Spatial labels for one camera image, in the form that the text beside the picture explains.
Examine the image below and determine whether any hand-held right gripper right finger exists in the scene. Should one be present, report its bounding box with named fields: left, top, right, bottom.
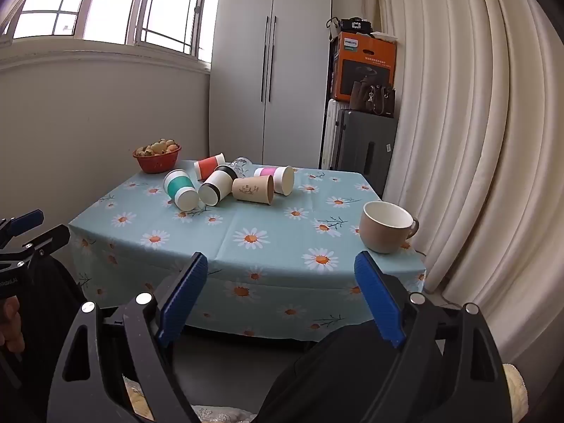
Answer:
left=354, top=251, right=505, bottom=423

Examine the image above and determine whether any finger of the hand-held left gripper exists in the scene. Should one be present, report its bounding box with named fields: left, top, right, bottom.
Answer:
left=0, top=210, right=45, bottom=247
left=20, top=224, right=72, bottom=269

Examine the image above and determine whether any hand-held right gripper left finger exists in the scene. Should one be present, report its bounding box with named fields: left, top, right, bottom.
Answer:
left=46, top=252, right=209, bottom=423

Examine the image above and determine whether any teal banded paper cup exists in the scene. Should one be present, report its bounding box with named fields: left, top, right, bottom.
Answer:
left=163, top=170, right=200, bottom=211

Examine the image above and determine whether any black banded paper cup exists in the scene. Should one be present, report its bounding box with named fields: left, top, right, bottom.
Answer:
left=198, top=164, right=239, bottom=207

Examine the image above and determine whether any brown kraft paper cup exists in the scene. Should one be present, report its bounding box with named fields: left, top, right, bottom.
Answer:
left=232, top=175, right=275, bottom=206

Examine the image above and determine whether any red banded paper cup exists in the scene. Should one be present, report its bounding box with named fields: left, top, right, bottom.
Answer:
left=194, top=153, right=226, bottom=181

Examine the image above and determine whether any clear glass cup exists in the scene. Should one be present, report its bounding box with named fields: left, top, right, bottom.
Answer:
left=229, top=157, right=254, bottom=178

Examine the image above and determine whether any pink banded paper cup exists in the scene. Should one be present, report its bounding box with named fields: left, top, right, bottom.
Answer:
left=254, top=166, right=295, bottom=195

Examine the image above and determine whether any person's left hand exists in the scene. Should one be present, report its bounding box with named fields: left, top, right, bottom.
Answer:
left=0, top=295, right=26, bottom=354

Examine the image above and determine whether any beige ceramic mug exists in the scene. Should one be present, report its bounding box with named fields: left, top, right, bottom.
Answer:
left=360, top=201, right=419, bottom=255

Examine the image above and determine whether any blue daisy print tablecloth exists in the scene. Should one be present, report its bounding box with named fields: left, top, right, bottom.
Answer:
left=68, top=160, right=427, bottom=343

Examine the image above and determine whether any person's right leg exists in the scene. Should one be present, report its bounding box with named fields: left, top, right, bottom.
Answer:
left=255, top=321, right=446, bottom=423

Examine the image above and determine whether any grey patterned rug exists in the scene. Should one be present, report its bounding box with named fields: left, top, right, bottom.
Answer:
left=191, top=405, right=258, bottom=423

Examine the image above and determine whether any red plastic bowl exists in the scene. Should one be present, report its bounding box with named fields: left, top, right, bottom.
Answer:
left=133, top=145, right=182, bottom=174

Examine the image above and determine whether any pile of yellow fruits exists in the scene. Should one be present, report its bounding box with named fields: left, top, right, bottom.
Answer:
left=136, top=138, right=179, bottom=158

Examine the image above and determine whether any grey suitcase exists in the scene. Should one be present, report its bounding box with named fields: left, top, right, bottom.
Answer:
left=330, top=108, right=399, bottom=186

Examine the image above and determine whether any white ribbed suitcase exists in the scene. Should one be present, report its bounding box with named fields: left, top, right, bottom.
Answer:
left=321, top=98, right=350, bottom=170

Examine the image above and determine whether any cream fuzzy slipper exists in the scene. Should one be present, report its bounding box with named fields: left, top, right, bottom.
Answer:
left=502, top=363, right=530, bottom=423

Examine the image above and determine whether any cream curtain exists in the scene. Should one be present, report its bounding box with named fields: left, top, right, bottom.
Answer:
left=374, top=0, right=564, bottom=364

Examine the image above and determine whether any dark brown handbag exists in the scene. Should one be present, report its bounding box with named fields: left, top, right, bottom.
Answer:
left=350, top=80, right=396, bottom=119

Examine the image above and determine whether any white wardrobe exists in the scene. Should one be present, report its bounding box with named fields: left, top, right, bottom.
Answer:
left=208, top=0, right=334, bottom=170

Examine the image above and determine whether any window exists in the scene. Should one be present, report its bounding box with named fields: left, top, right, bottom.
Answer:
left=0, top=0, right=225, bottom=61

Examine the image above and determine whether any orange cardboard box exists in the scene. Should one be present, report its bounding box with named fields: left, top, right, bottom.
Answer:
left=330, top=32, right=397, bottom=103

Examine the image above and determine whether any black camera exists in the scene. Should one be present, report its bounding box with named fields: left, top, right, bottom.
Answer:
left=339, top=18, right=372, bottom=35

